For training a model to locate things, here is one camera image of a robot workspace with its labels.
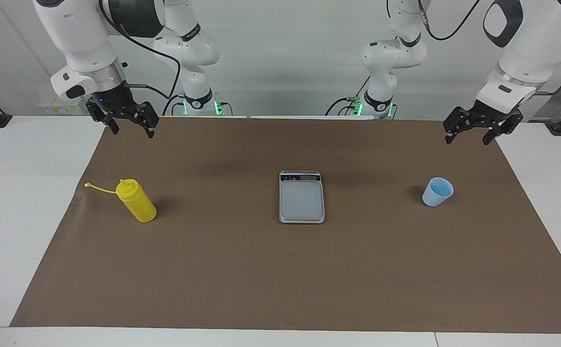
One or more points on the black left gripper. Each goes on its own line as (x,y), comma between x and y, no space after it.
(486,114)

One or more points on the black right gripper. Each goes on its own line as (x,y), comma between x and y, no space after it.
(116,101)

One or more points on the light blue plastic cup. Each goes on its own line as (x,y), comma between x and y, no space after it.
(435,195)

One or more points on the yellow squeeze bottle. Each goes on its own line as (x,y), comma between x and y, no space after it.
(138,205)

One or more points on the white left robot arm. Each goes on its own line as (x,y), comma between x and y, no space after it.
(526,58)

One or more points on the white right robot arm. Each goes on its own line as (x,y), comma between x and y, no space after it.
(83,43)

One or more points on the silver digital kitchen scale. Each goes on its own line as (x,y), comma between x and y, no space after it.
(302,200)

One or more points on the brown paper mat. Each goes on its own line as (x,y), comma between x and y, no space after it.
(261,279)

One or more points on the white wall socket strip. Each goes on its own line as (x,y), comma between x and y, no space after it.
(61,103)

